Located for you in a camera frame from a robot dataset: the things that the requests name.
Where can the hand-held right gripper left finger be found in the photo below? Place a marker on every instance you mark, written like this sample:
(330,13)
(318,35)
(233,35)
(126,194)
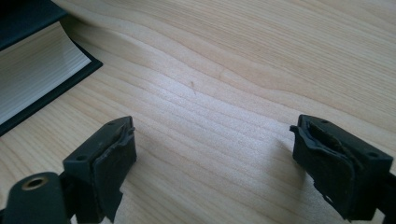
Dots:
(93,161)

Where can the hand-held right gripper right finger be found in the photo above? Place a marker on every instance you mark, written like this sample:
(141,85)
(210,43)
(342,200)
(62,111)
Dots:
(342,174)

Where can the black hardcover book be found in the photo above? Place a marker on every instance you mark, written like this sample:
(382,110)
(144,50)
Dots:
(34,71)

